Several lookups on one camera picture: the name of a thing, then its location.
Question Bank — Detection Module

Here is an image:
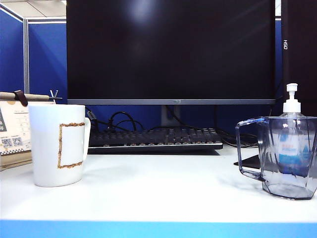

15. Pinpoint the black keyboard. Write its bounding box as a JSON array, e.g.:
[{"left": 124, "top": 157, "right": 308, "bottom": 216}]
[{"left": 88, "top": 126, "right": 224, "bottom": 151}]

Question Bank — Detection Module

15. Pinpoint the large black AOC monitor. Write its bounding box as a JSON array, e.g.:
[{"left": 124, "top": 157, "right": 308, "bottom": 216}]
[{"left": 66, "top": 0, "right": 277, "bottom": 105}]

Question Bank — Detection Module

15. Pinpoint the beige desk calendar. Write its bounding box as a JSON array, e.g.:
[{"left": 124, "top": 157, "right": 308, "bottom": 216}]
[{"left": 0, "top": 99, "right": 33, "bottom": 172}]

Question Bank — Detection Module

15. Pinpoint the clear hand sanitizer pump bottle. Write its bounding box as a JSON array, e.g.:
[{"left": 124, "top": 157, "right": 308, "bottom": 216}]
[{"left": 273, "top": 83, "right": 317, "bottom": 178}]

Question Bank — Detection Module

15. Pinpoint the brown leather pen loop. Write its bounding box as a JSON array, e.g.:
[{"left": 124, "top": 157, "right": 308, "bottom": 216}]
[{"left": 13, "top": 90, "right": 29, "bottom": 107}]

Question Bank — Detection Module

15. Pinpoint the small metal clip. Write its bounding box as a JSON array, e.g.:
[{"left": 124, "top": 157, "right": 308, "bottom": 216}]
[{"left": 49, "top": 89, "right": 63, "bottom": 102}]

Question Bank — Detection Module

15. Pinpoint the white ceramic mug gold frame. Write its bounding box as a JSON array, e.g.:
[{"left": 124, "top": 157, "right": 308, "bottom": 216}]
[{"left": 27, "top": 103, "right": 92, "bottom": 188}]

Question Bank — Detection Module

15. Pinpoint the black HSD monitor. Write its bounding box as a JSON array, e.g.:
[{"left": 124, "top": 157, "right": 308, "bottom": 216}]
[{"left": 281, "top": 0, "right": 317, "bottom": 117}]

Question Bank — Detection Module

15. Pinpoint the transparent faceted plastic cup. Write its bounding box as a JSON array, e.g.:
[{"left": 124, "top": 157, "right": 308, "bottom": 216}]
[{"left": 234, "top": 116, "right": 317, "bottom": 200}]

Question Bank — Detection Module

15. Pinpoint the thin black cable bundle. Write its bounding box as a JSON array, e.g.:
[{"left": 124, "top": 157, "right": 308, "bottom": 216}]
[{"left": 215, "top": 127, "right": 260, "bottom": 147}]

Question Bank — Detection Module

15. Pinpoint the black cable with ferrite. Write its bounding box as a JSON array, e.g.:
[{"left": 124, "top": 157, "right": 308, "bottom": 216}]
[{"left": 85, "top": 106, "right": 109, "bottom": 127}]

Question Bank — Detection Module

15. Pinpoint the black desk mat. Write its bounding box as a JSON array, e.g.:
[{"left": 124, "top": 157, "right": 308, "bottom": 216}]
[{"left": 233, "top": 154, "right": 261, "bottom": 167}]

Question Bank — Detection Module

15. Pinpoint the beige wooden pen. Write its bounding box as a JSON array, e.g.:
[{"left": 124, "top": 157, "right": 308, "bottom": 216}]
[{"left": 0, "top": 91, "right": 51, "bottom": 101}]

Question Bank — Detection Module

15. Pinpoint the silver monitor stand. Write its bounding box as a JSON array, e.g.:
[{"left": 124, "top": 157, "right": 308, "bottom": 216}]
[{"left": 160, "top": 104, "right": 183, "bottom": 127}]

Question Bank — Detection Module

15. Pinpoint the looped black cable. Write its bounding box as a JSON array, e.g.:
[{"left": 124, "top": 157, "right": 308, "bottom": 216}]
[{"left": 107, "top": 111, "right": 144, "bottom": 132}]

